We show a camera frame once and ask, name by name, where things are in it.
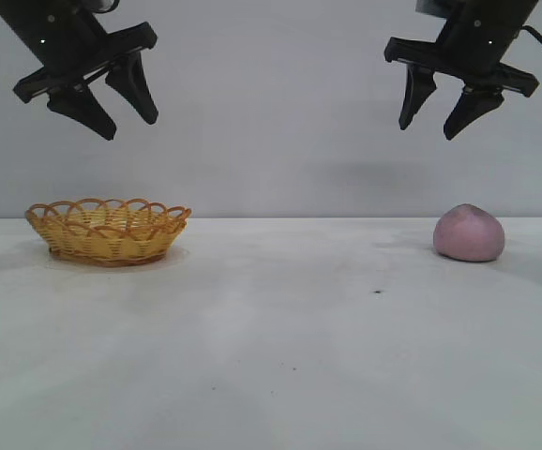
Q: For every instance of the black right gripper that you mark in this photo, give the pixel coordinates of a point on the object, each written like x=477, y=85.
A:
x=477, y=42

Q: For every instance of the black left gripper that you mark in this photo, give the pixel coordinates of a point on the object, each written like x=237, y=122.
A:
x=64, y=42

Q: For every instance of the pink peach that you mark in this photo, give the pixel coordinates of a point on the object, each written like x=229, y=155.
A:
x=468, y=234

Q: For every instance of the yellow woven wicker basket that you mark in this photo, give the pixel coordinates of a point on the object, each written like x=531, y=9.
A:
x=107, y=239

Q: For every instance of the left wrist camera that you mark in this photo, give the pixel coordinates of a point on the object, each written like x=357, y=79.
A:
x=104, y=4

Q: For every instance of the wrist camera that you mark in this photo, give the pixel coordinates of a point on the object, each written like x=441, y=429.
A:
x=104, y=4
x=430, y=7

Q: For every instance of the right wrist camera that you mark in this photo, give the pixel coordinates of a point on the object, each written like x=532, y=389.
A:
x=430, y=7

